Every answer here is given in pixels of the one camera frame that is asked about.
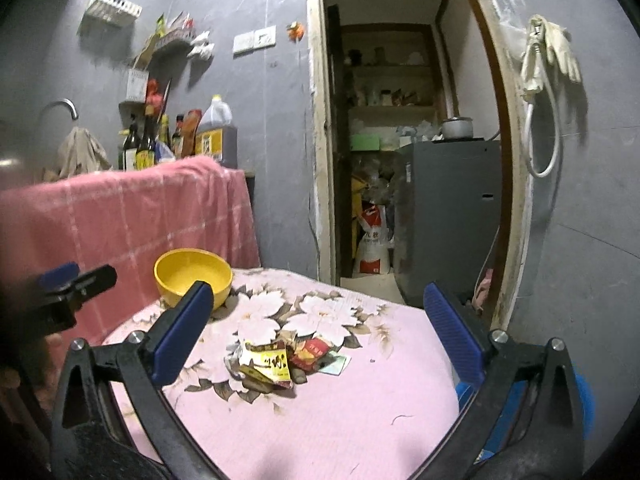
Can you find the pink checked towel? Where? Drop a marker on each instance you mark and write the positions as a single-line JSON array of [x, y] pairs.
[[126, 220]]

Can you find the white rubber gloves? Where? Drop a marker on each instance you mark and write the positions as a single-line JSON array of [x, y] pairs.
[[547, 44]]

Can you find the white wall switch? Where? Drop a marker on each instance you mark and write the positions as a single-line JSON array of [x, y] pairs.
[[259, 39]]

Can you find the green storage box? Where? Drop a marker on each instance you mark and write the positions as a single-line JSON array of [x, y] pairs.
[[364, 142]]

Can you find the metal pot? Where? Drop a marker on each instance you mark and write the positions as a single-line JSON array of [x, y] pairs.
[[456, 128]]

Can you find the large oil jug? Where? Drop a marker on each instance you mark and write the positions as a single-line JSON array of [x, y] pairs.
[[216, 135]]

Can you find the yellow plastic bowl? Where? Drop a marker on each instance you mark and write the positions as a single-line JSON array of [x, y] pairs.
[[176, 271]]

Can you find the orange wall hook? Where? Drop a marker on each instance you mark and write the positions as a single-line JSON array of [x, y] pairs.
[[296, 31]]

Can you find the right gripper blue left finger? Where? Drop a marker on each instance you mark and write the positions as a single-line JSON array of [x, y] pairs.
[[153, 360]]

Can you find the yellow snack wrapper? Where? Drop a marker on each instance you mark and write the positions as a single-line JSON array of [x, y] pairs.
[[267, 363]]

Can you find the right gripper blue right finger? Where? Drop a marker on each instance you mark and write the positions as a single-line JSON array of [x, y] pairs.
[[470, 448]]

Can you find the pink floral table cloth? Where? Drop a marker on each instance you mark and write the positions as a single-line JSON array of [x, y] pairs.
[[376, 411]]

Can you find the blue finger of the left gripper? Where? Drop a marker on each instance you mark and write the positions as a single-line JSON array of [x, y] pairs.
[[59, 277], [88, 285]]

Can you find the chrome faucet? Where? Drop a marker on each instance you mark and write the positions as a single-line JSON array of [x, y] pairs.
[[57, 114]]

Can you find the red snack wrapper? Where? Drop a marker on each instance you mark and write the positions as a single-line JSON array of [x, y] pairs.
[[306, 354]]

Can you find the beige rag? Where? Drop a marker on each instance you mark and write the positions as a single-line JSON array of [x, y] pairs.
[[81, 153]]

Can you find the white wall basket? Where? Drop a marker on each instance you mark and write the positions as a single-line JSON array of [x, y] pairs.
[[119, 13]]

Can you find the person left hand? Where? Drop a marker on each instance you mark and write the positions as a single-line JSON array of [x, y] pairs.
[[32, 362]]

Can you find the wire wall spice rack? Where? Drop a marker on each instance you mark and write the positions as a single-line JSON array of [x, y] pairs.
[[169, 33]]

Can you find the red white rice bag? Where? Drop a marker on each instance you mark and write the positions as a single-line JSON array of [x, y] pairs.
[[372, 254]]

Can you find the grey refrigerator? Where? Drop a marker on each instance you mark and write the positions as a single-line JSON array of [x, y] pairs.
[[447, 211]]

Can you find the dark soy sauce bottle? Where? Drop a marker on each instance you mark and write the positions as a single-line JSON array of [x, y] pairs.
[[145, 154]]

